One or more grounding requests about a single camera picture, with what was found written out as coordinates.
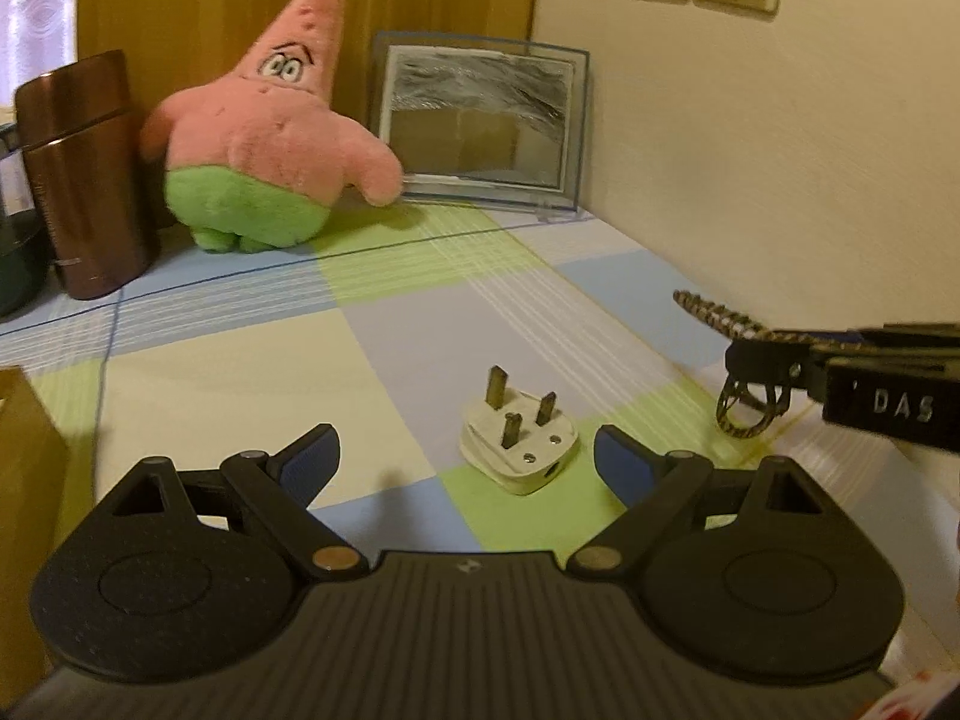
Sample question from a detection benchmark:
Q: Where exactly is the cardboard box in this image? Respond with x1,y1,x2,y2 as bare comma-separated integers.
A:
0,366,73,695

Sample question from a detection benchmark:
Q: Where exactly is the metal wire spiral tower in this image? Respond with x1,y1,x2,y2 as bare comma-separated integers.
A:
673,289,790,437

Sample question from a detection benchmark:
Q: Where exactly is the pink starfish plush toy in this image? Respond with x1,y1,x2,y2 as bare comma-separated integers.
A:
140,0,406,254

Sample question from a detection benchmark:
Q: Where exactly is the glass sand picture frame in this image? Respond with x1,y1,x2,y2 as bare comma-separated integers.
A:
370,30,592,221

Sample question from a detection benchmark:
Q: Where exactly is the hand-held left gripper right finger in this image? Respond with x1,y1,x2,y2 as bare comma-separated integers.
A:
566,424,865,582

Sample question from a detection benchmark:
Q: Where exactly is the clear jar with black base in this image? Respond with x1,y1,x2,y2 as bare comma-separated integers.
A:
0,120,55,317

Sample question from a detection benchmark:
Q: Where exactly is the white three-pin plug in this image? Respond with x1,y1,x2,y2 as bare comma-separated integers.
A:
459,365,582,497

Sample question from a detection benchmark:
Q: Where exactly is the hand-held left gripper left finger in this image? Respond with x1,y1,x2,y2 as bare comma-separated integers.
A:
66,423,369,582

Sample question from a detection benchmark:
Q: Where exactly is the purple lace curtain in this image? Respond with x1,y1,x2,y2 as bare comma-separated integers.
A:
0,0,80,110

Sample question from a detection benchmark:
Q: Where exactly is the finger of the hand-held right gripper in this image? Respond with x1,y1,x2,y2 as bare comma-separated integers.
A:
846,323,960,347
724,330,827,403

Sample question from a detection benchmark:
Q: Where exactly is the red white patterned cloth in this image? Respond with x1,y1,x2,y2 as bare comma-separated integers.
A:
876,671,960,720

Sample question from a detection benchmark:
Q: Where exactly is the brown metal canister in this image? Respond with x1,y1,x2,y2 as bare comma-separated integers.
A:
13,50,161,302

